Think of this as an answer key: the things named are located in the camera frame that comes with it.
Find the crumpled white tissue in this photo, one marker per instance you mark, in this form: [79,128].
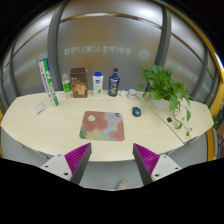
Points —
[123,94]

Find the small white packet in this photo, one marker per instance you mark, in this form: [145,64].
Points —
[39,108]

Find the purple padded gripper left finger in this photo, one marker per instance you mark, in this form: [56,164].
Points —
[70,166]

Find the small green bottle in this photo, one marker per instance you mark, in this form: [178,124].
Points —
[66,83]

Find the brown rectangular box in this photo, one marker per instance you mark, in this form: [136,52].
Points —
[79,82]

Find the white green tall box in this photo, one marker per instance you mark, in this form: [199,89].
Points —
[47,81]

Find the green potted plant white pot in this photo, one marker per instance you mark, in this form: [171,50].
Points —
[161,87]

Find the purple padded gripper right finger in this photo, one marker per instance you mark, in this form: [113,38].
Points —
[152,166]

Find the dark blue computer mouse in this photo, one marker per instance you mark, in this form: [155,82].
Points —
[136,111]

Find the white shampoo bottle blue cap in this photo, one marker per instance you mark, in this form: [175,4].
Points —
[97,83]

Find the dark blue bottle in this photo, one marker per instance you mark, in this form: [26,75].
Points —
[114,80]

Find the floral patterned mouse pad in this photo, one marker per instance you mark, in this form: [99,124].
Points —
[103,126]

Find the white small cup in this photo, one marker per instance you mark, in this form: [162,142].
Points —
[132,94]

